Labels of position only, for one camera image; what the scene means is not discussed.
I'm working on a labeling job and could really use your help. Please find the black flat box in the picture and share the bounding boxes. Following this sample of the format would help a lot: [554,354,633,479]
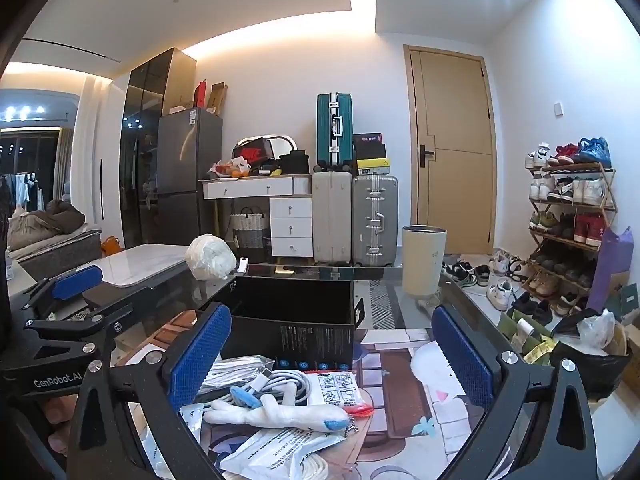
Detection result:
[352,133,387,161]

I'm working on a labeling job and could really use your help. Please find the brown cardboard box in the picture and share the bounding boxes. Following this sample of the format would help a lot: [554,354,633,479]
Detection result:
[116,309,200,367]

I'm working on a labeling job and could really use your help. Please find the shoe rack with shoes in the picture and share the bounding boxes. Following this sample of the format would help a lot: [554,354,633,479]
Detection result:
[524,136,613,306]

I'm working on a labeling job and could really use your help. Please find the person's left hand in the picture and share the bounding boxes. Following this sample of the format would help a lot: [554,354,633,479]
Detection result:
[37,395,76,461]

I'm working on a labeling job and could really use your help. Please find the bag of fruit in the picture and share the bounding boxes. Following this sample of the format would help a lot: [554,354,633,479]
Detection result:
[207,157,252,181]

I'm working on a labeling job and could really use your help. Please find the scattered sneakers group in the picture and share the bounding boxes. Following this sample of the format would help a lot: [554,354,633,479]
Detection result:
[441,247,556,326]

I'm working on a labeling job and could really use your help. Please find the hanging clothes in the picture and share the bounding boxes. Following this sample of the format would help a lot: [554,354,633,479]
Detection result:
[0,172,49,222]

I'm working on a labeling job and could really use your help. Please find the grey refrigerator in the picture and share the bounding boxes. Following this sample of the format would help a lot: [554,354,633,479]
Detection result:
[157,107,224,247]

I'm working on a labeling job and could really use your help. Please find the beige suitcase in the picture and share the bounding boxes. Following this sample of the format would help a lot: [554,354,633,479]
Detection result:
[311,170,354,266]

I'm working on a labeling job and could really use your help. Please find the woven laundry basket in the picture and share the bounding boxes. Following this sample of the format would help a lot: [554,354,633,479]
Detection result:
[230,207,269,262]

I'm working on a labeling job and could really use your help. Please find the purple paper bag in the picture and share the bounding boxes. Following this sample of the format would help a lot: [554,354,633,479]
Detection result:
[586,226,634,312]

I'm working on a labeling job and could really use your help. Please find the red and black shoe box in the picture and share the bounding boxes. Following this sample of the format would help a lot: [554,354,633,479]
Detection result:
[232,137,274,172]

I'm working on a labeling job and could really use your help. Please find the yellow and black box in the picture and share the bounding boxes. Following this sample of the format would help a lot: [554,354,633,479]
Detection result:
[355,157,389,176]

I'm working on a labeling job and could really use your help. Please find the silver suitcase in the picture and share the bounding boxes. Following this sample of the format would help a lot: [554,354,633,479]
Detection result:
[351,174,400,267]

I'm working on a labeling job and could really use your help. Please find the white sock blue toe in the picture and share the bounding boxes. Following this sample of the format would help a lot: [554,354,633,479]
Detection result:
[202,385,362,441]

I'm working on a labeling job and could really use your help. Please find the white charging cable bundle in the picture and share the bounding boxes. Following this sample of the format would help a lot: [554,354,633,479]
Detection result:
[252,369,312,407]

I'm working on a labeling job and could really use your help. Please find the red label white packet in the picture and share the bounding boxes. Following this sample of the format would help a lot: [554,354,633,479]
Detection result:
[304,371,375,415]

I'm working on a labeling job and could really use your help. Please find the black bag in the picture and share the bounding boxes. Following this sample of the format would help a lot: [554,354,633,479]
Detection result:
[277,149,310,176]

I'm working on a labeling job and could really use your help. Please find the green paper bag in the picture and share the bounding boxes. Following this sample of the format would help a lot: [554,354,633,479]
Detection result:
[499,309,558,367]

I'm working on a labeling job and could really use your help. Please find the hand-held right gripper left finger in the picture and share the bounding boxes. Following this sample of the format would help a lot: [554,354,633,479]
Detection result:
[67,302,233,480]

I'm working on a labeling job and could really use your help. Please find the teal suitcase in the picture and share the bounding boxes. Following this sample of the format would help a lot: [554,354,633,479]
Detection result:
[315,92,354,172]

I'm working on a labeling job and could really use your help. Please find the brown blanket heap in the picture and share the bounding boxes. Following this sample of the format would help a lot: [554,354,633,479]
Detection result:
[9,198,87,252]

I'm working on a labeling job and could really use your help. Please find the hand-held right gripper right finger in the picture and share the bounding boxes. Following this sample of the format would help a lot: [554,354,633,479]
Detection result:
[431,304,598,480]

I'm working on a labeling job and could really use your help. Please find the transparent plastic packet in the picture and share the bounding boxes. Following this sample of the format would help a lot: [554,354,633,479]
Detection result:
[196,355,277,405]

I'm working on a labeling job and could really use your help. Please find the white dresser with drawers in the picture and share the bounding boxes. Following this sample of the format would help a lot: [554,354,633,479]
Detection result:
[201,174,314,262]

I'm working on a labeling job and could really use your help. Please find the tall dark glass cabinet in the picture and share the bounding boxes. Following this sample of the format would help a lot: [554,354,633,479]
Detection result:
[119,47,197,249]

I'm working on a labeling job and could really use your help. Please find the patterned floor rug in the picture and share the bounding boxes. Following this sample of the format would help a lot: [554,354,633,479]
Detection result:
[366,279,407,332]

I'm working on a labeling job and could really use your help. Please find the black cardboard box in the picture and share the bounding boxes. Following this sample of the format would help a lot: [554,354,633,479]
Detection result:
[199,275,367,372]

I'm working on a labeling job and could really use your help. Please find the beige wooden door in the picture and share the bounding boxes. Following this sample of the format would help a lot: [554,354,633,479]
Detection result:
[403,44,497,256]

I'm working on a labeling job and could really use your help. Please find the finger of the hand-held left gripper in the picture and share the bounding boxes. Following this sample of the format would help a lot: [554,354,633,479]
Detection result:
[22,280,168,361]
[7,265,104,322]

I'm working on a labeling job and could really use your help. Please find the white crumpled plastic bag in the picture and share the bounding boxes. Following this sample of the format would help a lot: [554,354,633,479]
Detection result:
[184,233,238,281]

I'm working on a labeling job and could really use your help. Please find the brown cardboard carton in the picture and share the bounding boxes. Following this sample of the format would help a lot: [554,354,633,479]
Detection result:
[207,82,229,116]

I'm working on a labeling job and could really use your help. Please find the beige curtain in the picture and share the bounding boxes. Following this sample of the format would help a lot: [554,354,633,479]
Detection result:
[52,127,76,202]

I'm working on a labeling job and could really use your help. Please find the wooden shoe rack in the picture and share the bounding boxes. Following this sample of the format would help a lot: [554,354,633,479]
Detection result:
[526,161,617,311]

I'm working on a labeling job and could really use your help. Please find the black trash bin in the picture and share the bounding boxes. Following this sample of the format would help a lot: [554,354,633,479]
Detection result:
[549,309,632,402]

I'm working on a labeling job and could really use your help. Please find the white round chair back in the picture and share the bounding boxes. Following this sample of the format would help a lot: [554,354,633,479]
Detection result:
[234,133,297,157]

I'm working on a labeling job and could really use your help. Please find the white printed plastic packet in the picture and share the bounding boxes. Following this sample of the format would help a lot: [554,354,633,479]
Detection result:
[219,426,327,480]

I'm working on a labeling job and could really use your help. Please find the cream cylindrical bin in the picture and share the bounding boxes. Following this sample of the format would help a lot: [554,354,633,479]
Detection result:
[402,224,448,297]

